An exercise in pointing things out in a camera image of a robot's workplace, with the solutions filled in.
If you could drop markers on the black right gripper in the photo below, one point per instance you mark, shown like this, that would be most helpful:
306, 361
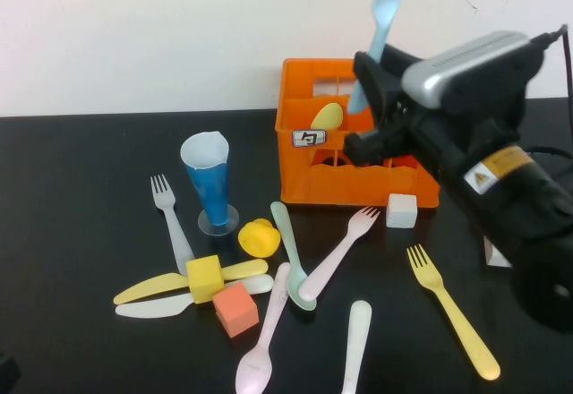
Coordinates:
447, 130

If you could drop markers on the yellow plastic spoon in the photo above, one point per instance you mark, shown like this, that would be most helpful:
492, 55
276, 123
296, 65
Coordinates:
327, 116

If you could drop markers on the blue plastic fork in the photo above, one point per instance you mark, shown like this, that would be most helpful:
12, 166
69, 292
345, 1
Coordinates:
385, 4

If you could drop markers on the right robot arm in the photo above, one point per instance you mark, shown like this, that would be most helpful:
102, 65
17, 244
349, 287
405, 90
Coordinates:
528, 224

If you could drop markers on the orange plastic cutlery holder crate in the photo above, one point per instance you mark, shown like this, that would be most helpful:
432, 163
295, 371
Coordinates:
358, 188

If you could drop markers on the paper label reading 勺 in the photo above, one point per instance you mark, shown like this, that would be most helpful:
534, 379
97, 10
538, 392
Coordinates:
309, 139

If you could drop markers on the white foam cube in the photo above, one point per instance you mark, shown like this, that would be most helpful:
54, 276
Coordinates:
401, 210

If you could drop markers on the pink plastic fork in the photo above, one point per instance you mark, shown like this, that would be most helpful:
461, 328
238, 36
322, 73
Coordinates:
336, 255

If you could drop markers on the green plastic spoon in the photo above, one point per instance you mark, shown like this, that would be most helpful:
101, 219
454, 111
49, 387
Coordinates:
288, 246

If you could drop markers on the yellow round plastic cap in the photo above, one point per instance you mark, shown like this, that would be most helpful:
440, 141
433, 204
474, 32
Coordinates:
259, 239

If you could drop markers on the blue white cone cup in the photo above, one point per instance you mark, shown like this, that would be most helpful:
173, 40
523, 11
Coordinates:
210, 188

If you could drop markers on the white power adapter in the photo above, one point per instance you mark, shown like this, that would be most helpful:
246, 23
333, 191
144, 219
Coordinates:
494, 257

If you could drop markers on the yellow plastic fork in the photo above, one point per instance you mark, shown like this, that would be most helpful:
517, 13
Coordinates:
452, 309

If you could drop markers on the white plastic spoon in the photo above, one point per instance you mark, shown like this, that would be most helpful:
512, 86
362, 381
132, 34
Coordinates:
358, 336

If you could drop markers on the grey plastic fork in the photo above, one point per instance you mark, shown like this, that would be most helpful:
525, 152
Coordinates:
175, 233

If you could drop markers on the yellow foam cube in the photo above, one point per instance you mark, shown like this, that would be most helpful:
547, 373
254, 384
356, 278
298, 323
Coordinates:
205, 277

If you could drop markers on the pink plastic spoon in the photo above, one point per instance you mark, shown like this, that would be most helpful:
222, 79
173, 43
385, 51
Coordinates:
268, 327

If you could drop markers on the orange foam cube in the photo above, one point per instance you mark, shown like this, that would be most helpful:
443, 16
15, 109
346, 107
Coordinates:
235, 311

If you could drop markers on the yellow plastic knife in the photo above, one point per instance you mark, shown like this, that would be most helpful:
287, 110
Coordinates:
147, 288

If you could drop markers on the white plastic knife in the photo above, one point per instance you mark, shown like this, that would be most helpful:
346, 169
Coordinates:
152, 309

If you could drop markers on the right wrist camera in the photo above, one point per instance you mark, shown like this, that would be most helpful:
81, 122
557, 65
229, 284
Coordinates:
470, 58

